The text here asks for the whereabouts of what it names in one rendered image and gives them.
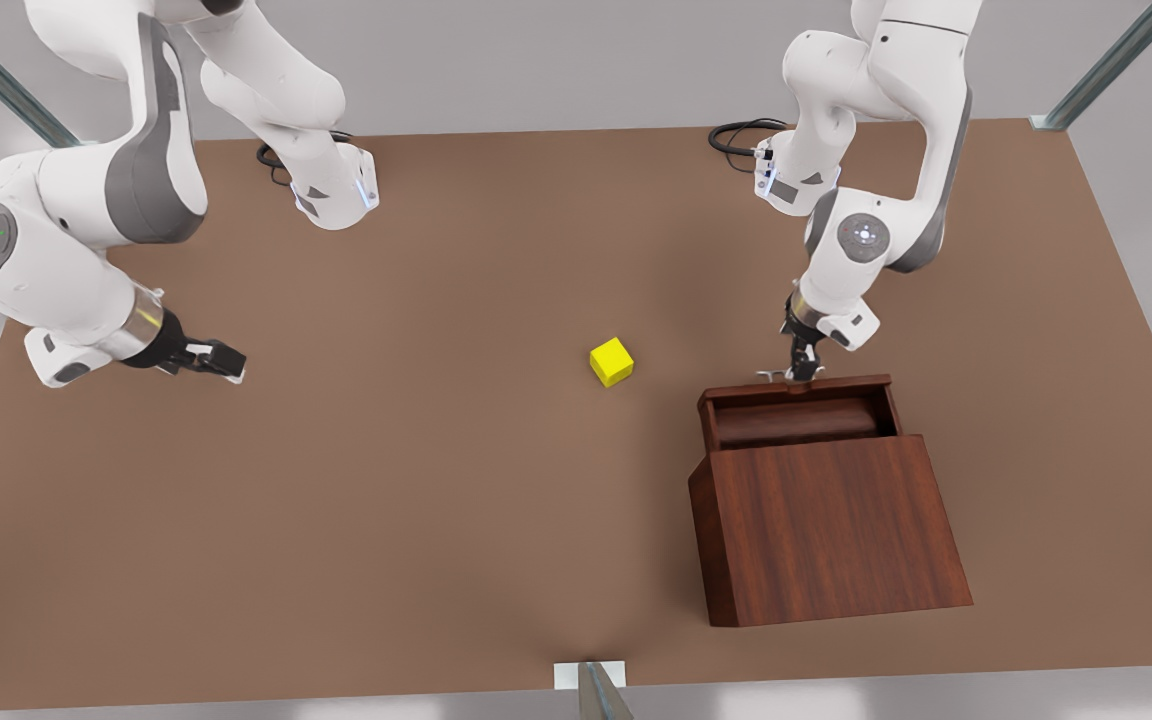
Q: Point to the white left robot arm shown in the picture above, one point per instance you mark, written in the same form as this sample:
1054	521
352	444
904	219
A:
896	90

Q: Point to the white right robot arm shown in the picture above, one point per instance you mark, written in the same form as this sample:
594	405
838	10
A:
56	190

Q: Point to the yellow cube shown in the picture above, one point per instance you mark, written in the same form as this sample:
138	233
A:
612	362

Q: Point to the brown wooden cabinet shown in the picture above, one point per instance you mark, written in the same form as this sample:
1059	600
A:
826	530

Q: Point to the silver frame post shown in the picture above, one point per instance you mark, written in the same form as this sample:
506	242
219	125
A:
6	85
1106	65
594	688

